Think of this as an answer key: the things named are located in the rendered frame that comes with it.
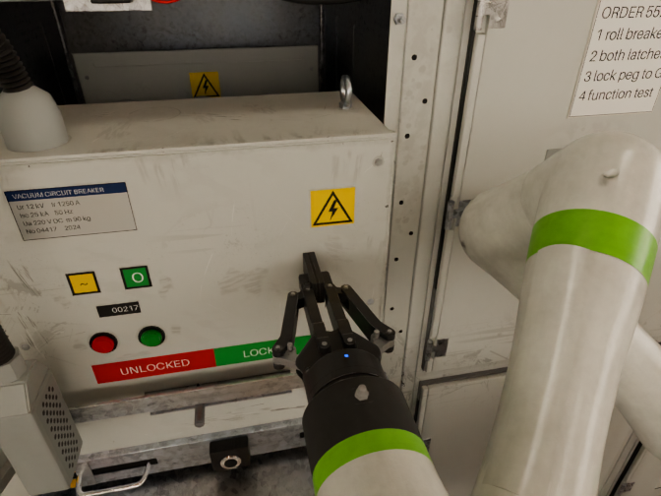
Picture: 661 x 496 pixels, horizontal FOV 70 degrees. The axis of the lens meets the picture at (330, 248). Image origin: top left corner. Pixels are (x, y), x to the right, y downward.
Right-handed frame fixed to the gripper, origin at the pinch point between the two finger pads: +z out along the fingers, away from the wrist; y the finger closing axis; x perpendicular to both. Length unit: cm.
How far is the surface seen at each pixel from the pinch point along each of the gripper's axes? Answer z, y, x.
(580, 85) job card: 15.1, 42.7, 17.7
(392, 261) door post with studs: 17.4, 16.9, -11.3
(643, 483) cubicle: 15, 103, -103
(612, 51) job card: 15, 46, 22
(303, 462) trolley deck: 0.7, -2.3, -38.4
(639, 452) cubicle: 16, 95, -86
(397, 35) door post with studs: 17.8, 15.0, 24.7
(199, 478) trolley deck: 1.2, -19.4, -38.4
